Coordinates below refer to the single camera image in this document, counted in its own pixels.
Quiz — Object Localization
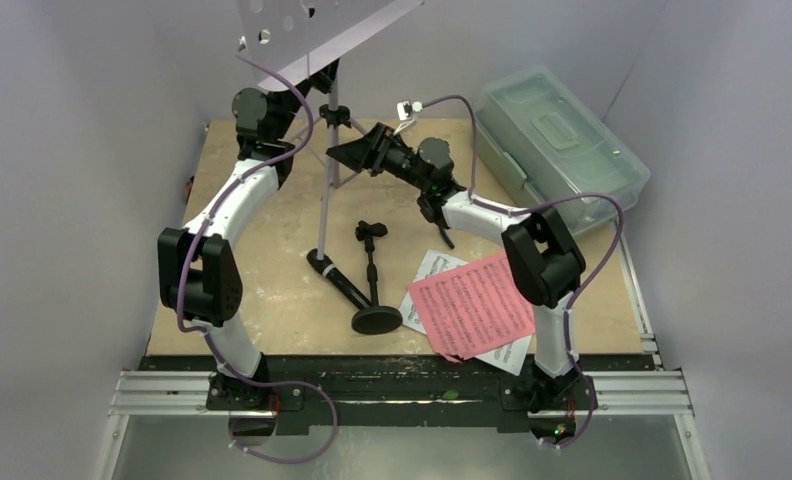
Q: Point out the pink sheet music page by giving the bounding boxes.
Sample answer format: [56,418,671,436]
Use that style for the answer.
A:
[406,250,538,363]

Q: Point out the clear plastic storage box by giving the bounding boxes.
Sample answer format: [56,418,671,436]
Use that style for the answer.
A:
[475,66,650,236]

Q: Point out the lilac folding music stand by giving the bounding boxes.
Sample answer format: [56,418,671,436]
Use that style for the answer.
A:
[233,0,427,263]

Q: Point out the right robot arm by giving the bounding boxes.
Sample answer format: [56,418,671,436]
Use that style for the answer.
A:
[326,123,586,412]

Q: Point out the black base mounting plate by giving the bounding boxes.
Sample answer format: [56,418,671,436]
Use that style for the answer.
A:
[114,355,656,437]

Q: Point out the aluminium rail frame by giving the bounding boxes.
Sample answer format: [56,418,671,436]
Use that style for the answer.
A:
[94,229,709,479]

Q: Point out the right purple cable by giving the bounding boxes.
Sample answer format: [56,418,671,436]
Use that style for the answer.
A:
[415,93,626,451]

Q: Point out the blue handled cutting pliers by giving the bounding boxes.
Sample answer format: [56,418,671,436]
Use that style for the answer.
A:
[437,226,455,250]

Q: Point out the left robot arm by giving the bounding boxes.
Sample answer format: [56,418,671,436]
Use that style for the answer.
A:
[157,83,312,410]

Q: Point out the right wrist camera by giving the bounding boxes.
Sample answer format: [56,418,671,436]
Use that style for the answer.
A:
[394,100,423,135]

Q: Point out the black handheld microphone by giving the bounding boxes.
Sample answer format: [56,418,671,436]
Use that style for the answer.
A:
[306,248,371,310]

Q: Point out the black desktop microphone stand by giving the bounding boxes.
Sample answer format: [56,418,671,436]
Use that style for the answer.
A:
[351,220,402,335]

